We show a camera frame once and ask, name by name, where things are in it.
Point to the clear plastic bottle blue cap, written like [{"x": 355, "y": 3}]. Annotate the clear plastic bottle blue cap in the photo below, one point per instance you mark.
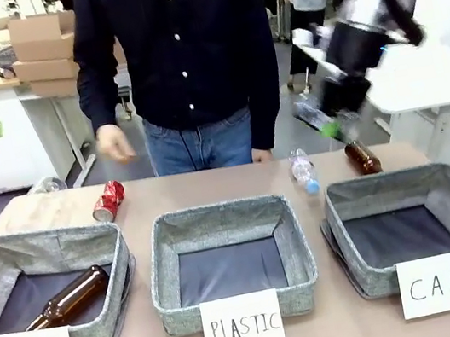
[{"x": 304, "y": 170}]

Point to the small flat cardboard box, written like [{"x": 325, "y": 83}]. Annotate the small flat cardboard box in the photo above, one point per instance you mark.
[{"x": 56, "y": 88}]

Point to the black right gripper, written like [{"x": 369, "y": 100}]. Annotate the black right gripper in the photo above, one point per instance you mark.
[{"x": 344, "y": 94}]

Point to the white paper label PLASTIC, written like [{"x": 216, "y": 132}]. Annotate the white paper label PLASTIC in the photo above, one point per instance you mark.
[{"x": 243, "y": 327}]

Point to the white paper label CAN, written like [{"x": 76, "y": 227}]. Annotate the white paper label CAN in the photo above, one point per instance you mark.
[{"x": 436, "y": 284}]

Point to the grey fabric basket plastic label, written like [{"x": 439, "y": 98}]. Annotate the grey fabric basket plastic label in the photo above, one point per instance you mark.
[{"x": 223, "y": 225}]

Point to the grey fabric basket bottle label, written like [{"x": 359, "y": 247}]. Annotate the grey fabric basket bottle label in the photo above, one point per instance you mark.
[{"x": 29, "y": 262}]

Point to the white office desk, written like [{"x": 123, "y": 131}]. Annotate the white office desk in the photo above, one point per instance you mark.
[{"x": 8, "y": 135}]

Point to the person in dark shirt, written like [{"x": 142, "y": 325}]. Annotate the person in dark shirt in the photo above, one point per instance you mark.
[{"x": 187, "y": 45}]

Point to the short brown glass bottle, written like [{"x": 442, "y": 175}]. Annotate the short brown glass bottle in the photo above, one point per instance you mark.
[{"x": 364, "y": 159}]

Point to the person's right forearm dark sleeve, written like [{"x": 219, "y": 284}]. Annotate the person's right forearm dark sleeve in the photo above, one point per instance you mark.
[{"x": 97, "y": 90}]

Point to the person's left forearm dark sleeve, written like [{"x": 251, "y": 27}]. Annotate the person's left forearm dark sleeve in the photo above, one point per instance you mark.
[{"x": 265, "y": 101}]

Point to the crushed red can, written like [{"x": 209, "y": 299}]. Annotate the crushed red can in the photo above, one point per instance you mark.
[{"x": 108, "y": 201}]

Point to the person's left hand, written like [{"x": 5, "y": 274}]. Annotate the person's left hand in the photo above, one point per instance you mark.
[{"x": 261, "y": 155}]

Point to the grey fabric basket can label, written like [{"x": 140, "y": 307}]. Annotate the grey fabric basket can label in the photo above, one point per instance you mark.
[{"x": 389, "y": 197}]

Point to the closed flat cardboard box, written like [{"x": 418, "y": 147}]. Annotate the closed flat cardboard box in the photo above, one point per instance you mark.
[{"x": 46, "y": 69}]

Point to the white table with legs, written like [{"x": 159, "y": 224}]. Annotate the white table with legs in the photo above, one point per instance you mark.
[{"x": 429, "y": 69}]

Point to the open cardboard box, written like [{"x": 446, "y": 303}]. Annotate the open cardboard box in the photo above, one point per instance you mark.
[{"x": 43, "y": 34}]

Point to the person's right hand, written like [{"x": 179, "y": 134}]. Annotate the person's right hand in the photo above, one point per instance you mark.
[{"x": 113, "y": 144}]

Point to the crushed clear plastic bottle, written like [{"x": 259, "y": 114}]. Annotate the crushed clear plastic bottle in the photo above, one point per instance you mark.
[{"x": 310, "y": 113}]

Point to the long-necked brown glass bottle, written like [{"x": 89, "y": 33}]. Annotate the long-necked brown glass bottle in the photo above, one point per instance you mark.
[{"x": 71, "y": 296}]

